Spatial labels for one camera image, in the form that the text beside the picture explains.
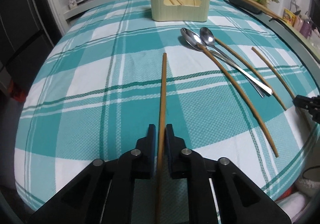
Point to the white knife block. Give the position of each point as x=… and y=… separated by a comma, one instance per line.
x=278, y=7

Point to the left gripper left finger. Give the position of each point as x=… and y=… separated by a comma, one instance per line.
x=103, y=191

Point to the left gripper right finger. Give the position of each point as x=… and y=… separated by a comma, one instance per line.
x=218, y=191

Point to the black refrigerator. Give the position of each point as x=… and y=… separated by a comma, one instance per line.
x=28, y=35

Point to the wooden cutting board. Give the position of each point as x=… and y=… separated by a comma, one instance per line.
x=255, y=8

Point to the yellow printed box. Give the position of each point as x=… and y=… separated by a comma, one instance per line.
x=289, y=17

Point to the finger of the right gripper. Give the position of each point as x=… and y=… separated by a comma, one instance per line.
x=312, y=105

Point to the teal plaid tablecloth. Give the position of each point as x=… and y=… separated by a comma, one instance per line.
x=99, y=89

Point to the wooden chopstick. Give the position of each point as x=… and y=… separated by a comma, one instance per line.
x=292, y=95
x=252, y=69
x=161, y=141

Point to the chopstick across spoon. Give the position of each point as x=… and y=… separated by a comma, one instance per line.
x=244, y=97

